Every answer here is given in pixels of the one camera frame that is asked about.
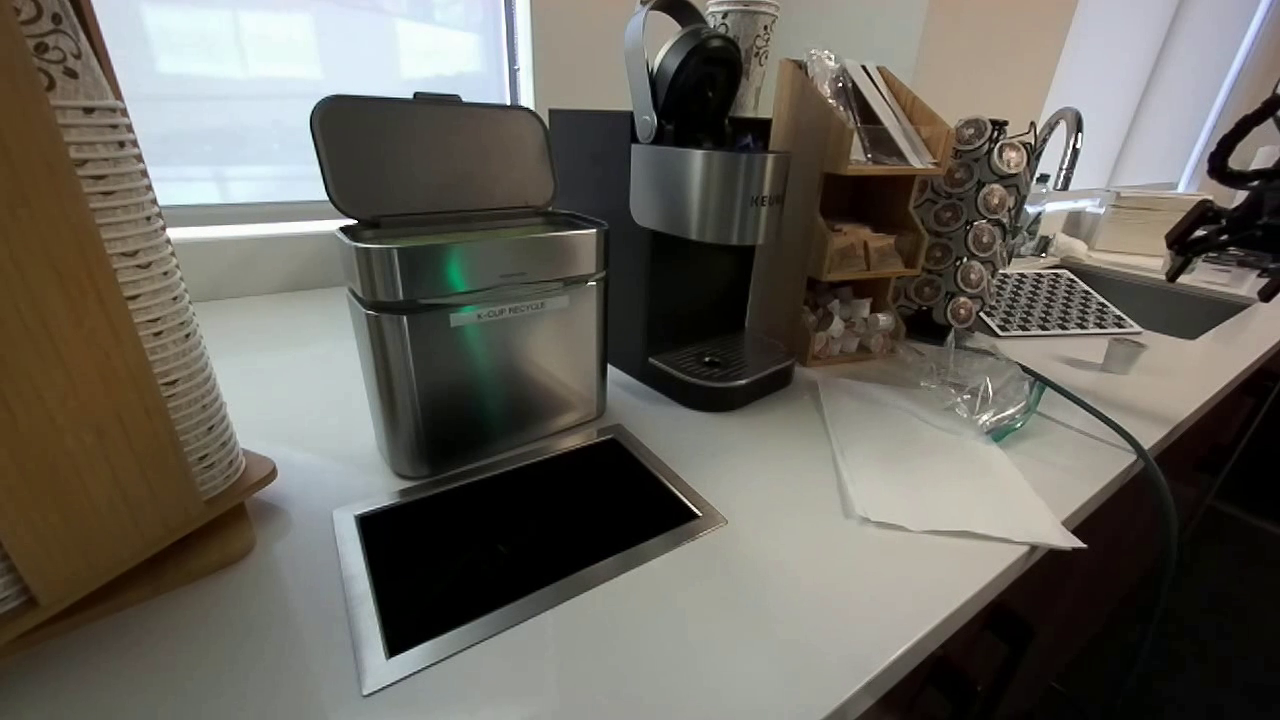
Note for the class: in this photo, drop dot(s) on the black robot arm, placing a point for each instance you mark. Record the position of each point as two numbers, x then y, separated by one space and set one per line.
1241 228

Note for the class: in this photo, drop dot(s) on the black silver coffee machine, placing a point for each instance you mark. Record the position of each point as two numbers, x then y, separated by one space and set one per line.
685 193

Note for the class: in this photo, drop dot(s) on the steel framed counter opening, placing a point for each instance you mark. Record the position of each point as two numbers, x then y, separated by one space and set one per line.
440 570

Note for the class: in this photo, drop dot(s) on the stainless steel trash bin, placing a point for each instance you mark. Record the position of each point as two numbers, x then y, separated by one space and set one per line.
479 306

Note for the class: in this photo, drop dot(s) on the white paper sheet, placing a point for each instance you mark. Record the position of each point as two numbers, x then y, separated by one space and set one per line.
917 466

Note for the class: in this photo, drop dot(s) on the wooden condiment organizer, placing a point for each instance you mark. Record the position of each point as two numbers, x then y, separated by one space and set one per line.
846 234

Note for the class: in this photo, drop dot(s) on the checkered calibration board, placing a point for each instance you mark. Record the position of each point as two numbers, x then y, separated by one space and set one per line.
1053 301

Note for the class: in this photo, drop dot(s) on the chrome sink faucet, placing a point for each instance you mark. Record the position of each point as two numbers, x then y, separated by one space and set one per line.
1056 145

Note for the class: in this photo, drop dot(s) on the wooden cup holder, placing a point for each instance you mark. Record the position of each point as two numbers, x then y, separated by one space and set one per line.
97 502

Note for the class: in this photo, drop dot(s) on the stack of paper cups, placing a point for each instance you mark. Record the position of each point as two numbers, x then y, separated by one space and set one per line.
123 203

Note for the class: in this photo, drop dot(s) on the black wire pod stand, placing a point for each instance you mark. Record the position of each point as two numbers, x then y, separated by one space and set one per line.
964 218

